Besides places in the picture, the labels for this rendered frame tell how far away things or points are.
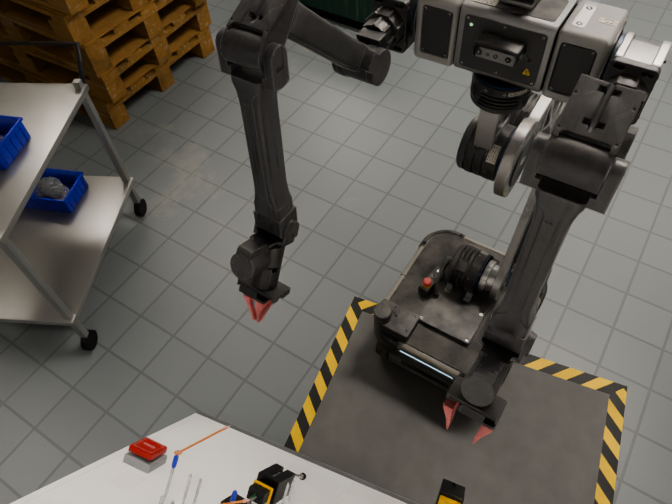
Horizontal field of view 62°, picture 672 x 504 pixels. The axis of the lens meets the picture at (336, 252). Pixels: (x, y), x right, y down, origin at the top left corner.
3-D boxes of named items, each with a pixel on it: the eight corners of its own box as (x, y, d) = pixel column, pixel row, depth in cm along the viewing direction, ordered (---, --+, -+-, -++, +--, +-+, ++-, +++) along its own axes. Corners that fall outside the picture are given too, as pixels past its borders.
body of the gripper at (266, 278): (272, 306, 117) (278, 276, 114) (235, 285, 121) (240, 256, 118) (290, 294, 123) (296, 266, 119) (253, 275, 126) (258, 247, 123)
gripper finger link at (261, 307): (258, 332, 122) (265, 297, 118) (232, 317, 124) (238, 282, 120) (276, 319, 127) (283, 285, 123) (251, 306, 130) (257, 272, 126)
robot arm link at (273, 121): (290, 38, 83) (233, 19, 87) (267, 56, 80) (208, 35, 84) (306, 231, 116) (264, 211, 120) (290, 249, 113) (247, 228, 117)
